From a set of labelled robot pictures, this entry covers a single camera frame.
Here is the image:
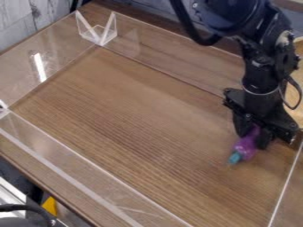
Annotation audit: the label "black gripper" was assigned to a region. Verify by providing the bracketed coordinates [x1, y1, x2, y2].
[224, 88, 299, 150]

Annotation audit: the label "purple toy eggplant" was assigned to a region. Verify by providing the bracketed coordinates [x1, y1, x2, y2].
[228, 126, 260, 165]

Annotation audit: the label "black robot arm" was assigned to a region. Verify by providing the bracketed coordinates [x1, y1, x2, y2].
[169, 0, 300, 149]

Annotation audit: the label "brown wooden bowl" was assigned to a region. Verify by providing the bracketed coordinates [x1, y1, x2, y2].
[283, 36, 303, 129]

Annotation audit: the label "clear acrylic tray walls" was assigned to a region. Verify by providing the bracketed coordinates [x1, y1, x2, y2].
[0, 3, 303, 227]

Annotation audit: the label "yellow and black device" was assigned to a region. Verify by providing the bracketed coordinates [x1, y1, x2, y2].
[22, 194, 80, 227]

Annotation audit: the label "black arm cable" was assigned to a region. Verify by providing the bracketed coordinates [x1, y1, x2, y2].
[279, 75, 303, 111]

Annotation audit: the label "clear acrylic corner bracket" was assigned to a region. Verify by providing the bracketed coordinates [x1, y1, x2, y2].
[74, 11, 117, 46]

